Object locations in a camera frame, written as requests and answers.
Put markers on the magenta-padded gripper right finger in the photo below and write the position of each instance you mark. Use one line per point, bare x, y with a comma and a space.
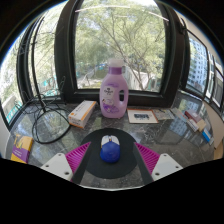
165, 166

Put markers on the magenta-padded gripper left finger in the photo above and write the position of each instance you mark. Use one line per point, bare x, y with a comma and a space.
58, 166

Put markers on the blue and white computer mouse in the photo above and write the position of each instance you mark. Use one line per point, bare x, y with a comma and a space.
110, 153

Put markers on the round black mouse pad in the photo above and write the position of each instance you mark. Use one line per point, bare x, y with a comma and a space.
108, 170

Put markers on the yellow and purple box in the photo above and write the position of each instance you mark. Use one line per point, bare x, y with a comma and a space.
22, 149

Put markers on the white box with red stripe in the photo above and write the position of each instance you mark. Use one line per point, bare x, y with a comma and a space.
192, 125

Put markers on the printed leaflet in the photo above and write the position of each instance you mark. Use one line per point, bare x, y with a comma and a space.
164, 114

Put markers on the blue and white box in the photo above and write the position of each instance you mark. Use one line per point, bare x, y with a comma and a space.
207, 135

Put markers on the light blue and orange booklet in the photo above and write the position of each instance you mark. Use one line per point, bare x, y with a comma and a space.
178, 114

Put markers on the white framed picture card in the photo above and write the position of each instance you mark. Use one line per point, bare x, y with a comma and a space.
142, 116

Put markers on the cream book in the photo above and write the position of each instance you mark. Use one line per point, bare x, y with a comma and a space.
202, 125

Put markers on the white and orange carton box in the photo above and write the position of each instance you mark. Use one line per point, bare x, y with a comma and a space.
81, 114

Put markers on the red book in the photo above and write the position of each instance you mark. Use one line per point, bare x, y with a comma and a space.
193, 116

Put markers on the purple detergent bottle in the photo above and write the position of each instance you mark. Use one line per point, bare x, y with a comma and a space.
111, 96

